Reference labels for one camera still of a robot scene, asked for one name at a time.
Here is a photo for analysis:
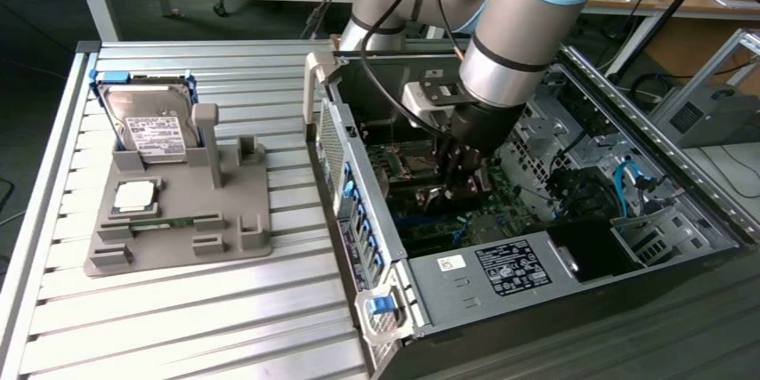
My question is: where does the black wire bundle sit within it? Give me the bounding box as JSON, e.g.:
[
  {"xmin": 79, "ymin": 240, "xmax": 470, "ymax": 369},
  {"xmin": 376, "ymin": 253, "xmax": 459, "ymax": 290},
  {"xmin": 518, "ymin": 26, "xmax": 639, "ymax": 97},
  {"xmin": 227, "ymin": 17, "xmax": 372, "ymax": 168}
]
[{"xmin": 543, "ymin": 165, "xmax": 623, "ymax": 223}]

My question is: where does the silver CPU chip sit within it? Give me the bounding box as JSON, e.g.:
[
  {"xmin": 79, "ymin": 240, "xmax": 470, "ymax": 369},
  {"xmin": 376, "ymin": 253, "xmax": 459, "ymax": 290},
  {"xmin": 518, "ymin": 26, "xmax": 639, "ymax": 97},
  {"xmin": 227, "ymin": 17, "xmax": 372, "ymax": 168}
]
[{"xmin": 111, "ymin": 180, "xmax": 160, "ymax": 213}]

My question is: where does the blue SATA wire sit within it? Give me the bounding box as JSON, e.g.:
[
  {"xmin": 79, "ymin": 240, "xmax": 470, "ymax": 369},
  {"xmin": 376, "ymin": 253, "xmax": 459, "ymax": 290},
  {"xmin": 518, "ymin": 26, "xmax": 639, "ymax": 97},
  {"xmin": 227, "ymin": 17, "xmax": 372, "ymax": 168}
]
[{"xmin": 614, "ymin": 158, "xmax": 659, "ymax": 223}]

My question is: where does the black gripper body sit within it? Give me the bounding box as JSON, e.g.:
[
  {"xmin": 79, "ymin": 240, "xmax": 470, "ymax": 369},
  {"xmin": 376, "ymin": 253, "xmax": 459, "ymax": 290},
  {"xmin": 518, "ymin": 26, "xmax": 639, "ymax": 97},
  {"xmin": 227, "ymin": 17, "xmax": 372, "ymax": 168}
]
[{"xmin": 448, "ymin": 101, "xmax": 528, "ymax": 161}]

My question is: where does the grey power supply unit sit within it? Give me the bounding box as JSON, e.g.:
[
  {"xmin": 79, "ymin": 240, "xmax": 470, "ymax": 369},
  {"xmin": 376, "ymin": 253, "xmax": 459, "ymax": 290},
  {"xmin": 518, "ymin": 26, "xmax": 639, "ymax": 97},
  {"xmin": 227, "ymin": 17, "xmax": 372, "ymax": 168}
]
[{"xmin": 406, "ymin": 230, "xmax": 582, "ymax": 328}]

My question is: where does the hard disk drive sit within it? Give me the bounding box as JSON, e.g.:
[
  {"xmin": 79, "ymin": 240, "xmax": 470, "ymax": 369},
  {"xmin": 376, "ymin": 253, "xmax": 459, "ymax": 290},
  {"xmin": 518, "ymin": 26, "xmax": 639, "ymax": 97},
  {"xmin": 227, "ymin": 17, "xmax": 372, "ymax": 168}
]
[{"xmin": 87, "ymin": 69, "xmax": 200, "ymax": 152}]

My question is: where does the CPU socket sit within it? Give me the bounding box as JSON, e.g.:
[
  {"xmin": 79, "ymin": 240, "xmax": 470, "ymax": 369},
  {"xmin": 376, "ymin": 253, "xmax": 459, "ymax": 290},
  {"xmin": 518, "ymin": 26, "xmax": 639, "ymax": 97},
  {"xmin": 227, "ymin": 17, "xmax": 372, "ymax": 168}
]
[{"xmin": 396, "ymin": 141, "xmax": 444, "ymax": 177}]

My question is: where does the silver hard disk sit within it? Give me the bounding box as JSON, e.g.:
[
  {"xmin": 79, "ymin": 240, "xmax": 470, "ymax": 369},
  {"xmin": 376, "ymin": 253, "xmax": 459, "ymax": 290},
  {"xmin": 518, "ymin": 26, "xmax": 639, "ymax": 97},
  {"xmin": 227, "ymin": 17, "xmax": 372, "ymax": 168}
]
[{"xmin": 98, "ymin": 81, "xmax": 202, "ymax": 165}]

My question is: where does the black stand pole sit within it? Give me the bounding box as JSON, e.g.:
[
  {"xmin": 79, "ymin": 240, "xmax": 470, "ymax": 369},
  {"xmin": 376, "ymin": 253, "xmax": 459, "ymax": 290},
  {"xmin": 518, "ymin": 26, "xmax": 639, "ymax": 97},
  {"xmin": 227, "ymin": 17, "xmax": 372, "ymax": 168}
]
[{"xmin": 603, "ymin": 0, "xmax": 731, "ymax": 85}]

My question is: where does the grey chipset heatsink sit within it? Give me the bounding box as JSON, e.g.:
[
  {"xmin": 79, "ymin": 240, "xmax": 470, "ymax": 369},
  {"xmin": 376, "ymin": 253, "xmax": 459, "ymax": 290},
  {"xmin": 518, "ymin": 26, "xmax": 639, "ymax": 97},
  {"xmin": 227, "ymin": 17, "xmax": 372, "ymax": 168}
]
[{"xmin": 471, "ymin": 214, "xmax": 507, "ymax": 242}]

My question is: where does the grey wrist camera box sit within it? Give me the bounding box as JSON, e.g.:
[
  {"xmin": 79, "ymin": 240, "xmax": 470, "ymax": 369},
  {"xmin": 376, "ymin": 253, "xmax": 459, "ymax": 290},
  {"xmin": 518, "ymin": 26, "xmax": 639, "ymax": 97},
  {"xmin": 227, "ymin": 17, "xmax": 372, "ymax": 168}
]
[{"xmin": 402, "ymin": 80, "xmax": 471, "ymax": 128}]

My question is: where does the metal disk bay bracket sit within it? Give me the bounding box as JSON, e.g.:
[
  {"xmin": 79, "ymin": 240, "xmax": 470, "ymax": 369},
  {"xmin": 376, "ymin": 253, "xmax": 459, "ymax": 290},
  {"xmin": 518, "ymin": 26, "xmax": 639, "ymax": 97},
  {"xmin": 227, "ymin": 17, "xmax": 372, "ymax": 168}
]
[{"xmin": 610, "ymin": 208, "xmax": 726, "ymax": 268}]

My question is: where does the blue case latch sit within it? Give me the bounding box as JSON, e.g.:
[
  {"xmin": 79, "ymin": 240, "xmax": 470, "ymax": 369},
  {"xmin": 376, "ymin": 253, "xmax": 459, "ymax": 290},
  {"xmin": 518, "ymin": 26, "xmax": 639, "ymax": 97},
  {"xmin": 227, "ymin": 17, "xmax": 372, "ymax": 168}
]
[{"xmin": 366, "ymin": 296, "xmax": 396, "ymax": 318}]

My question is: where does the grey parts rack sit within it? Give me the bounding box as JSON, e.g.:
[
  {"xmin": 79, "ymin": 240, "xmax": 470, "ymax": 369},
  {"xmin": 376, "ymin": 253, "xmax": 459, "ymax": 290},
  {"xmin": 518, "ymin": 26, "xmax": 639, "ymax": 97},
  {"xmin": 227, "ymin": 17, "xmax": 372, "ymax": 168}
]
[{"xmin": 82, "ymin": 102, "xmax": 275, "ymax": 278}]

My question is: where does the black open PC case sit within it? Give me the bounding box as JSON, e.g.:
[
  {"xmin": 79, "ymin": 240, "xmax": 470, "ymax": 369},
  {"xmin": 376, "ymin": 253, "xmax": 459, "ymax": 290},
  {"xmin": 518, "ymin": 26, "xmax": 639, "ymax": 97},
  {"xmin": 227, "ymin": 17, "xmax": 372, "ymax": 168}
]
[{"xmin": 302, "ymin": 48, "xmax": 760, "ymax": 380}]

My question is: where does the aluminium profile frame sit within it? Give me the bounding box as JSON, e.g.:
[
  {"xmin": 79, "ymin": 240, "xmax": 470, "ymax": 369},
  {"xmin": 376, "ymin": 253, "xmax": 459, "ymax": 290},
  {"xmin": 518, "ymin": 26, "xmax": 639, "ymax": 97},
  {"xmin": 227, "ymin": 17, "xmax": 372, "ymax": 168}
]
[{"xmin": 691, "ymin": 27, "xmax": 760, "ymax": 103}]

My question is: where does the black camera cable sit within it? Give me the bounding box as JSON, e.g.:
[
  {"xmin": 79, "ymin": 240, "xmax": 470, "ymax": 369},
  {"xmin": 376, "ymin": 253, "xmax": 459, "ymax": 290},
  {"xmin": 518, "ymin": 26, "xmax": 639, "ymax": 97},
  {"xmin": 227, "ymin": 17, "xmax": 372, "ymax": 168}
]
[{"xmin": 359, "ymin": 0, "xmax": 452, "ymax": 141}]

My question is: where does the grey computer tower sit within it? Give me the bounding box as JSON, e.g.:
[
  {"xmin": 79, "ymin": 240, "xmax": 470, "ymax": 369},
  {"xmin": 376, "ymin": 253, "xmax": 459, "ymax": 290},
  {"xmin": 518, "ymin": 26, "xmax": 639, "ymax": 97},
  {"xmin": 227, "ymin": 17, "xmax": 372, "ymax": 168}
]
[{"xmin": 648, "ymin": 83, "xmax": 760, "ymax": 150}]

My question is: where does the green graphics card black fan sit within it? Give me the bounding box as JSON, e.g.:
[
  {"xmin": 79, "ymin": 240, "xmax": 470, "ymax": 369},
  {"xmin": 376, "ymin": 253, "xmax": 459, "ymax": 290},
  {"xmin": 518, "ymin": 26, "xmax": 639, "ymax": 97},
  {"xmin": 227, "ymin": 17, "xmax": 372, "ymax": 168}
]
[{"xmin": 384, "ymin": 177, "xmax": 480, "ymax": 223}]

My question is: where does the green motherboard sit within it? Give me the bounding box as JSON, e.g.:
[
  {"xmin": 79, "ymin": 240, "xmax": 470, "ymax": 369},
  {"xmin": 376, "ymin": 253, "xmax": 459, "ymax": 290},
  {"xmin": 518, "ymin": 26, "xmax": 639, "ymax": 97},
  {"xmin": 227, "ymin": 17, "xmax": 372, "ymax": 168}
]
[{"xmin": 363, "ymin": 124, "xmax": 536, "ymax": 256}]

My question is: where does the green RAM stick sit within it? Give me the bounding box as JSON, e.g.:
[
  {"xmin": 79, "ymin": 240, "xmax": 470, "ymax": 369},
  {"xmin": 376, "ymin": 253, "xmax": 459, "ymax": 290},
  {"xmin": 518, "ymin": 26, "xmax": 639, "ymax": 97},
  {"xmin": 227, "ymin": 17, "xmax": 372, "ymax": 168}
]
[{"xmin": 128, "ymin": 215, "xmax": 199, "ymax": 231}]

